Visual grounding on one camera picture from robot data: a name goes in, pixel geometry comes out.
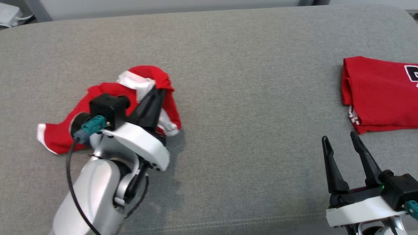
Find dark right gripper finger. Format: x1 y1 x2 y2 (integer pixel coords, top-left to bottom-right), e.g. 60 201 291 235
322 135 350 194
350 131 383 187

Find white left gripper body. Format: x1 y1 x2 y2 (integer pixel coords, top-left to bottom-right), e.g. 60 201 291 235
101 123 170 172

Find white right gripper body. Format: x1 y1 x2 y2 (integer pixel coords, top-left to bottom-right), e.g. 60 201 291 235
326 185 408 228

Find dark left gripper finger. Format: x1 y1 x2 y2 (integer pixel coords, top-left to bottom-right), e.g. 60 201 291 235
149 88 167 130
129 88 159 126

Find red white jersey shirt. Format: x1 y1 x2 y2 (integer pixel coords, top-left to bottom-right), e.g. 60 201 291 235
341 56 418 135

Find red white jersey shorts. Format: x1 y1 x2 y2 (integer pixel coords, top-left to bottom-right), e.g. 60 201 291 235
37 65 182 155

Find wide white partition panel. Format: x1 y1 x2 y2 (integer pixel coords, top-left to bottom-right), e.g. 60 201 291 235
39 0 301 21

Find narrow white partition panel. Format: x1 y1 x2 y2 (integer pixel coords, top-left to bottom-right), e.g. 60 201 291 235
328 0 418 10

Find white power strip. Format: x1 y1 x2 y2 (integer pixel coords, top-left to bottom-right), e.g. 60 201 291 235
0 3 24 28

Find teal left cable connector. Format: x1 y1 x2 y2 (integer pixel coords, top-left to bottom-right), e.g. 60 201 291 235
73 115 107 143

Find teal cable connector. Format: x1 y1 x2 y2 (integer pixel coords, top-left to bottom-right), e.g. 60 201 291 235
73 115 107 143
404 200 418 221

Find teal right cable connector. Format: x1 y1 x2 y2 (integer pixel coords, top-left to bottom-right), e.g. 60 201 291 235
404 200 418 221

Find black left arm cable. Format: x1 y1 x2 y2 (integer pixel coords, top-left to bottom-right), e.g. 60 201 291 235
66 139 150 235

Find grey slanted partition post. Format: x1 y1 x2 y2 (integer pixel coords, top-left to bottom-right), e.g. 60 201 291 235
24 0 53 23

